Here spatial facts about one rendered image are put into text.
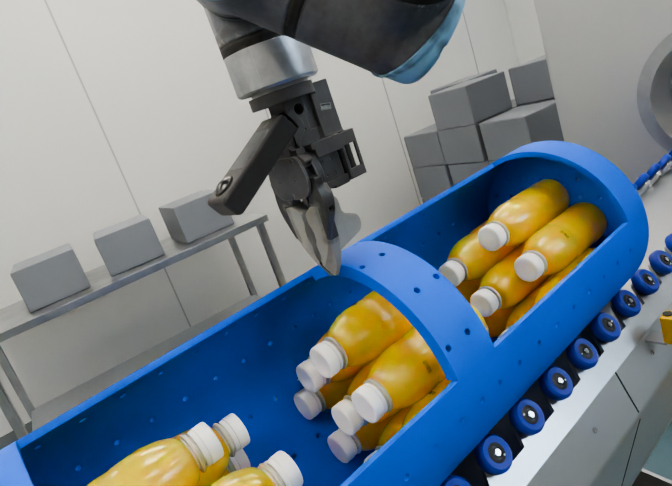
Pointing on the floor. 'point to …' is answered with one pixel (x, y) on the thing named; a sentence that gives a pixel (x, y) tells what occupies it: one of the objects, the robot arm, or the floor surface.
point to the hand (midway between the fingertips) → (326, 267)
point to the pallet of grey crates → (482, 124)
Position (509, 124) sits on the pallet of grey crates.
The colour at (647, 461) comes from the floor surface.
